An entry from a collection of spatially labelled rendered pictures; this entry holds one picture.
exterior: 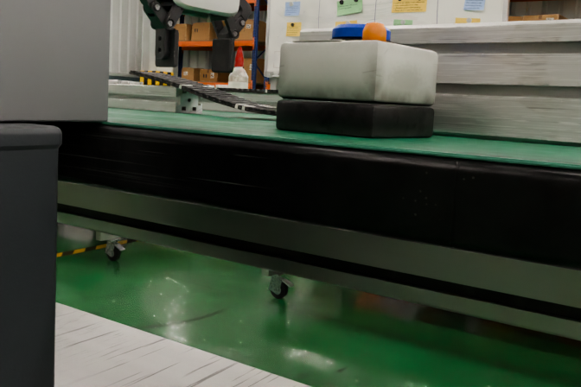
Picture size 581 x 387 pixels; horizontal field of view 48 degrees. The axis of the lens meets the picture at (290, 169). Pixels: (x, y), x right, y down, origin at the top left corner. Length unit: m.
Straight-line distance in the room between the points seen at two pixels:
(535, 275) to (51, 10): 0.32
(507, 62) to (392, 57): 0.11
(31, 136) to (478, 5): 3.35
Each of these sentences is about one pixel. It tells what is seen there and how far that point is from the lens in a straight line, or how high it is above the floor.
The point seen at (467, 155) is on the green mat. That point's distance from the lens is 0.31.
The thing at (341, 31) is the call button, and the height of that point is 0.85.
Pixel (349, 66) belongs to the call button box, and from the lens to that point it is 0.41.
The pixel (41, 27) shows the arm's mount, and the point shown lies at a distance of 0.42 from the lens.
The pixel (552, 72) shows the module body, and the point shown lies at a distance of 0.48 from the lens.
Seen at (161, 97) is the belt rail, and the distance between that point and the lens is 0.79.
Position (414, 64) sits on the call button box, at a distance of 0.44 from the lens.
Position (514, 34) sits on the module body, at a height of 0.86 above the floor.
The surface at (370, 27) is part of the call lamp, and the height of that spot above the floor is 0.85.
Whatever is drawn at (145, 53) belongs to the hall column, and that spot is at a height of 1.33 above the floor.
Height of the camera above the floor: 0.80
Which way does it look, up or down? 6 degrees down
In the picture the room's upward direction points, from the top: 3 degrees clockwise
